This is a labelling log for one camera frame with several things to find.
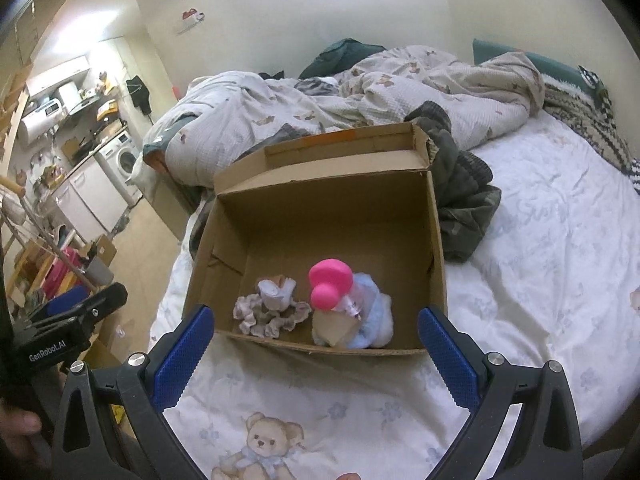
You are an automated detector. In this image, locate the red pink bag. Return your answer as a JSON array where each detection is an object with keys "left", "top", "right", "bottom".
[{"left": 42, "top": 247, "right": 83, "bottom": 302}]

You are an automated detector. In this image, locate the beige scrunchie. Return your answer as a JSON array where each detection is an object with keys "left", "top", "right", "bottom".
[{"left": 232, "top": 294, "right": 312, "bottom": 339}]

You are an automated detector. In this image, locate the pink round toy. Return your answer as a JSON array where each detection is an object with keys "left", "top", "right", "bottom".
[{"left": 308, "top": 258, "right": 357, "bottom": 311}]

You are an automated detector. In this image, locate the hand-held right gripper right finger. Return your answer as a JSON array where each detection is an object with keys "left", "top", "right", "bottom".
[{"left": 417, "top": 306, "right": 586, "bottom": 480}]

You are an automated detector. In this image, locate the black bag on wall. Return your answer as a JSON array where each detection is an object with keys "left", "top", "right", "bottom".
[{"left": 126, "top": 75, "right": 152, "bottom": 115}]

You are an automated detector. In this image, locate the white wall fixture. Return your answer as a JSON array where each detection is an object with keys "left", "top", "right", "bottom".
[{"left": 176, "top": 9, "right": 206, "bottom": 36}]

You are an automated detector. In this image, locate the white water heater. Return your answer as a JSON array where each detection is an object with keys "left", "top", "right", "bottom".
[{"left": 19, "top": 110, "right": 52, "bottom": 143}]

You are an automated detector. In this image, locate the white washing machine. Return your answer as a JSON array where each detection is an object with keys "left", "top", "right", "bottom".
[{"left": 95, "top": 130, "right": 143, "bottom": 206}]

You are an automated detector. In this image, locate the dark teal garment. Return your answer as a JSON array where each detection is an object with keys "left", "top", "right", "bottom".
[{"left": 299, "top": 38, "right": 388, "bottom": 79}]

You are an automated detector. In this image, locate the bed with floral white sheet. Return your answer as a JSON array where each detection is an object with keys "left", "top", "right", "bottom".
[{"left": 155, "top": 110, "right": 640, "bottom": 480}]

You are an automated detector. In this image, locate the small labelled packet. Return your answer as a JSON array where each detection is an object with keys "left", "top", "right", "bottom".
[{"left": 342, "top": 285, "right": 365, "bottom": 320}]

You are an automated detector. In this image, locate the beige bedside cabinet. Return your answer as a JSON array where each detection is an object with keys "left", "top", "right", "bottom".
[{"left": 150, "top": 180, "right": 202, "bottom": 242}]

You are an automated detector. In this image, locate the white cloth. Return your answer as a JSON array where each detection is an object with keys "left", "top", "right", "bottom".
[{"left": 257, "top": 274, "right": 297, "bottom": 311}]

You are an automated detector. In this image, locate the small cardboard box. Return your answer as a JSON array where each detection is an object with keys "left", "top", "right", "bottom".
[{"left": 80, "top": 234, "right": 118, "bottom": 268}]

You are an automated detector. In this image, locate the person's left hand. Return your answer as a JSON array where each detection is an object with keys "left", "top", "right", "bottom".
[{"left": 0, "top": 406, "right": 43, "bottom": 448}]

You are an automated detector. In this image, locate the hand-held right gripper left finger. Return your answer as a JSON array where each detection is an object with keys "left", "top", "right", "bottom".
[{"left": 50, "top": 304, "right": 216, "bottom": 480}]

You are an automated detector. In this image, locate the black white striped blanket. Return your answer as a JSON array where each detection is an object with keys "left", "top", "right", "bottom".
[{"left": 542, "top": 65, "right": 640, "bottom": 186}]

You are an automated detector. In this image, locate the teal pillow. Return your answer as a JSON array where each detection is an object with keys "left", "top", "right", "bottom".
[{"left": 472, "top": 37, "right": 586, "bottom": 83}]

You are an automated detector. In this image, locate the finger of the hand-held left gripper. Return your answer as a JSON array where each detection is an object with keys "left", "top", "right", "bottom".
[{"left": 27, "top": 282, "right": 129, "bottom": 343}]

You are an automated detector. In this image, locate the white bear print quilt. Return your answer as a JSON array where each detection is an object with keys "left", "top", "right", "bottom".
[{"left": 142, "top": 45, "right": 546, "bottom": 188}]

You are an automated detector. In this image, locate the grey bin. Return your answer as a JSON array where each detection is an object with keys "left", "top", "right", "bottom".
[{"left": 82, "top": 257, "right": 115, "bottom": 288}]

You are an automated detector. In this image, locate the camouflage jacket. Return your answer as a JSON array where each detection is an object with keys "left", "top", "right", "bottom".
[{"left": 410, "top": 101, "right": 502, "bottom": 263}]

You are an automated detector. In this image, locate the light blue fluffy scrunchie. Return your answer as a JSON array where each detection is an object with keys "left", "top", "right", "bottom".
[{"left": 347, "top": 272, "right": 396, "bottom": 351}]

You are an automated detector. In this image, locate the white kitchen cabinet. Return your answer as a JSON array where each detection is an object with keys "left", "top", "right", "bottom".
[{"left": 55, "top": 160, "right": 128, "bottom": 243}]

